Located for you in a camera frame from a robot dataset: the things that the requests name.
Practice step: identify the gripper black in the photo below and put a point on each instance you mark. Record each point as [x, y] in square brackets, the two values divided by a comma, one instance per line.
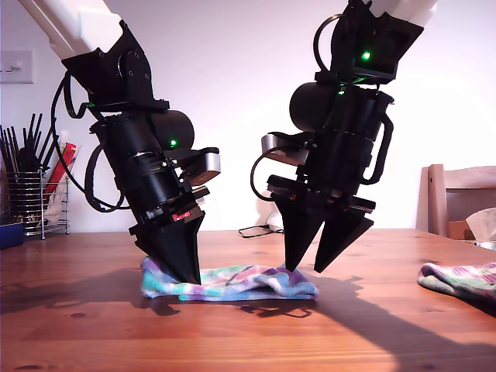
[337, 166]
[155, 186]

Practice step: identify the tie-dye Hugging Face sock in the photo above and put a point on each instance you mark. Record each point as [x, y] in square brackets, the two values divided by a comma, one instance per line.
[465, 281]
[232, 283]

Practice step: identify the brown wooden chair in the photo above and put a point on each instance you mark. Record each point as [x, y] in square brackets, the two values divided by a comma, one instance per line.
[438, 201]

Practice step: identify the beige paper packet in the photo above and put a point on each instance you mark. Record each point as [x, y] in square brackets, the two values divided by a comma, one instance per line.
[58, 205]

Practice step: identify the red and yellow paper packet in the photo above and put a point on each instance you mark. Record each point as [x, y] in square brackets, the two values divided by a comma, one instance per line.
[66, 159]

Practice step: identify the black chopstick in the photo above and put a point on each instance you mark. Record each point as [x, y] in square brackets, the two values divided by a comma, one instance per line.
[31, 126]
[51, 153]
[27, 137]
[38, 126]
[47, 141]
[5, 147]
[16, 143]
[10, 149]

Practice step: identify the dark blue container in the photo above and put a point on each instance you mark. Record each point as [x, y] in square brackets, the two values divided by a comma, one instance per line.
[11, 236]

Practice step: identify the grey tissue box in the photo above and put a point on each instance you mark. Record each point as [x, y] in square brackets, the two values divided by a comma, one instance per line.
[487, 246]

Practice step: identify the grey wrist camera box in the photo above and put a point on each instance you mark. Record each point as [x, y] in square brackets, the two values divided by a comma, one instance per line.
[279, 145]
[205, 166]

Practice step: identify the white light switch plate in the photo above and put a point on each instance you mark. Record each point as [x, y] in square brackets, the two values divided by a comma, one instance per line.
[21, 66]

